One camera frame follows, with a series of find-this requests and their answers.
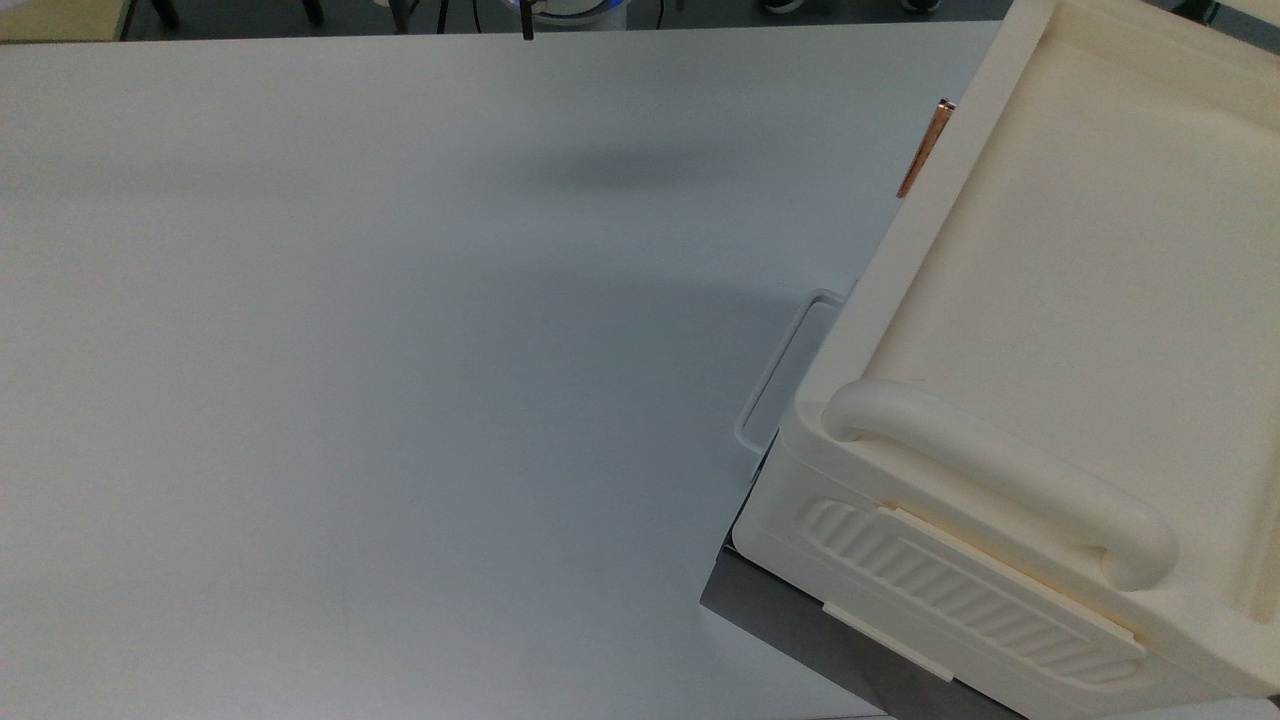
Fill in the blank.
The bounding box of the white robot base blue light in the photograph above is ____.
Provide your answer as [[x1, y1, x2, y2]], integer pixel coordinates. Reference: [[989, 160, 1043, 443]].
[[515, 0, 633, 29]]

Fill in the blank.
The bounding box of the cream plastic storage cabinet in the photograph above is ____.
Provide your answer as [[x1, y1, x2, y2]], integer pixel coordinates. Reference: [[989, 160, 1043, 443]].
[[733, 0, 1280, 720]]

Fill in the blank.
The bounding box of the beige side table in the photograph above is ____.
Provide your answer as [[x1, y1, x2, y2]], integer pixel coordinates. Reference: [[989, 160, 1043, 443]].
[[0, 0, 138, 43]]

